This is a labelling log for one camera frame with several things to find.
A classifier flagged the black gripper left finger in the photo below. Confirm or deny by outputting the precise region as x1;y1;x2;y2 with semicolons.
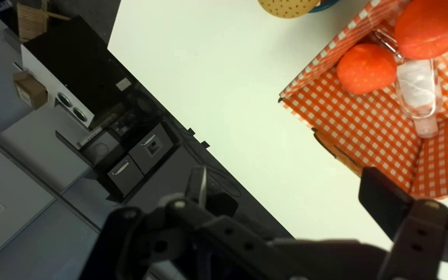
166;165;261;261

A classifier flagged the red round plush toy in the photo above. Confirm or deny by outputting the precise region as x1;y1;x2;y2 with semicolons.
337;42;399;96
393;0;448;62

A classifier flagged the clear plastic bottle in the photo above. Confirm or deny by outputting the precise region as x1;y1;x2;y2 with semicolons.
373;23;444;140

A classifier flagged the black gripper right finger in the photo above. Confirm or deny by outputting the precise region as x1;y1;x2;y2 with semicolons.
359;165;448;280

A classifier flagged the small brown cardboard box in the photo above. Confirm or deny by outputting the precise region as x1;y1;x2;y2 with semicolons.
13;70;51;110

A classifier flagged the yellow dotted round plush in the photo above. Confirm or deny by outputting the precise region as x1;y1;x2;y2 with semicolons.
257;0;323;20

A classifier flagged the orange checkered cardboard box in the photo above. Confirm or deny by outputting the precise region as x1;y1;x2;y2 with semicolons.
278;0;448;202

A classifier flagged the grey drawer unit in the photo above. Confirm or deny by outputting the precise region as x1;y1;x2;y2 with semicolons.
107;123;178;199

